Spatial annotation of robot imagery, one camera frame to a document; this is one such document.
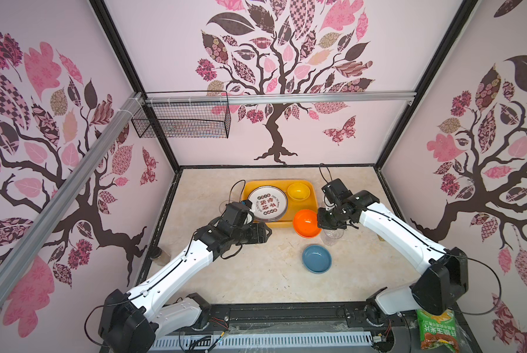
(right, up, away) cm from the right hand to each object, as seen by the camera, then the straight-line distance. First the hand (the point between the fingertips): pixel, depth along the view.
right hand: (318, 220), depth 81 cm
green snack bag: (+35, -33, -13) cm, 50 cm away
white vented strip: (-31, -38, -12) cm, 50 cm away
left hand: (-21, -5, -5) cm, 22 cm away
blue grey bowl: (0, -16, +4) cm, 16 cm away
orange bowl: (-5, -1, 0) cm, 5 cm away
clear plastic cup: (+8, -8, +11) cm, 16 cm away
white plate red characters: (-19, +5, +20) cm, 28 cm away
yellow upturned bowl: (-4, +11, +24) cm, 27 cm away
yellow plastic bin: (-7, +4, +20) cm, 22 cm away
